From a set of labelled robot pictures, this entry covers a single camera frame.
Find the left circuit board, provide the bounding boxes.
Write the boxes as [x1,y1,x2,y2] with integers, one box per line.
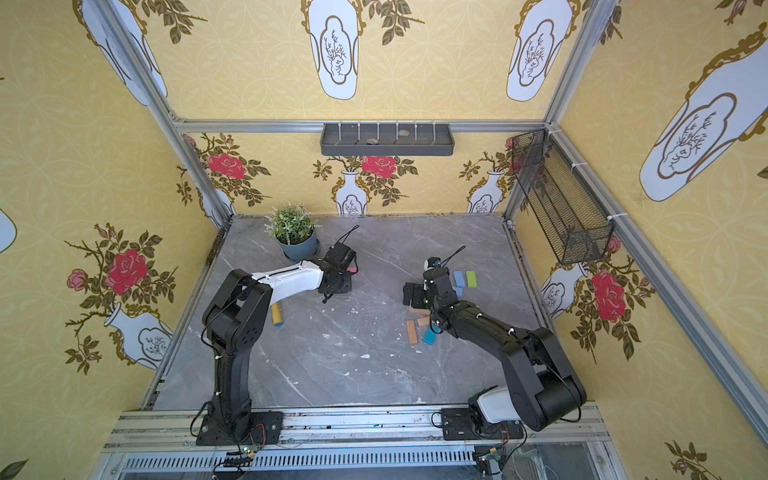
[219,447,259,470]

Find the green block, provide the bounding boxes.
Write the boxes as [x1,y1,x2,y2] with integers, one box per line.
[466,271,478,288]

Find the aluminium front rail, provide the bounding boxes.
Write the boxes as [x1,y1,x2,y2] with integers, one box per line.
[91,403,628,479]

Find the grey wall shelf tray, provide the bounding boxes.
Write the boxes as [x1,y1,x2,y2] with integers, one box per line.
[320,121,455,157]

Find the teal block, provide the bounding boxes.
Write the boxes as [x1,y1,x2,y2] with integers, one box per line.
[423,327,437,345]

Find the right circuit board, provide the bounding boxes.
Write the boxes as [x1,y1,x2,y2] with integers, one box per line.
[472,446,504,479]

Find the wooden block lower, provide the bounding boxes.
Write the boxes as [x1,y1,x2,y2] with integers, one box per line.
[406,320,419,345]

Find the black wire mesh basket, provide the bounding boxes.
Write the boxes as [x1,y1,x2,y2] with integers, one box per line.
[511,130,614,265]

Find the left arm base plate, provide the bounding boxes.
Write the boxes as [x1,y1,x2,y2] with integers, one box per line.
[195,411,284,446]

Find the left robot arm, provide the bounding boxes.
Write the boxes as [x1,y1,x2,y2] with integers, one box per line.
[195,241,357,446]

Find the circuit board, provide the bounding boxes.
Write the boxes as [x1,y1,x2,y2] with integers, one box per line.
[219,447,259,470]
[472,446,504,479]

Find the potted green plant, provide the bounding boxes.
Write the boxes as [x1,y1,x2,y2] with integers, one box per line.
[266,204,319,262]

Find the yellow toy shovel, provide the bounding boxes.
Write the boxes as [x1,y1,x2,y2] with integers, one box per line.
[271,303,283,327]

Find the light blue block upper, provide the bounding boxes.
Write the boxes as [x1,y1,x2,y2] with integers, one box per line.
[453,271,466,289]

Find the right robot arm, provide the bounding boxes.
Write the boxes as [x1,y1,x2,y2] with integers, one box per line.
[403,257,587,431]

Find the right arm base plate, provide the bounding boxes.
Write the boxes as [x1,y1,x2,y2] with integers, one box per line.
[438,406,524,443]

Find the wooden block upper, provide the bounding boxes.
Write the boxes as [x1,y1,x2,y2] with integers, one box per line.
[408,307,431,317]

